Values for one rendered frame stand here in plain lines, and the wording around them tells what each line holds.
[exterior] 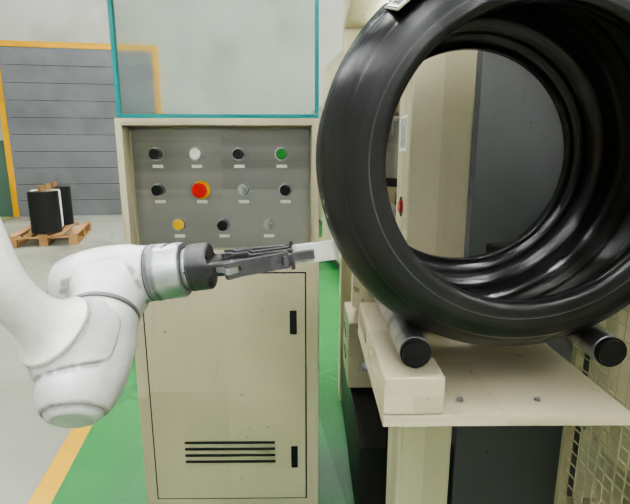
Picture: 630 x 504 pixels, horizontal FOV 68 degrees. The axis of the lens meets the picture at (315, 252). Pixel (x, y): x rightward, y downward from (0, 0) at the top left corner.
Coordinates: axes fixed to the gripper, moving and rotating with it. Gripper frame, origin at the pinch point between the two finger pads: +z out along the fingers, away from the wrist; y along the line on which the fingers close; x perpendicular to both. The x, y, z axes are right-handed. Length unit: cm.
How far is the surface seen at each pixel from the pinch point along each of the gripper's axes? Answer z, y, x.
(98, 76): -361, 832, -202
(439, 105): 28.5, 25.7, -21.4
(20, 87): -495, 813, -198
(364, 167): 7.9, -11.6, -12.6
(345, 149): 5.8, -10.8, -15.2
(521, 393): 29.7, -4.8, 26.1
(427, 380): 13.7, -11.1, 18.4
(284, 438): -18, 58, 69
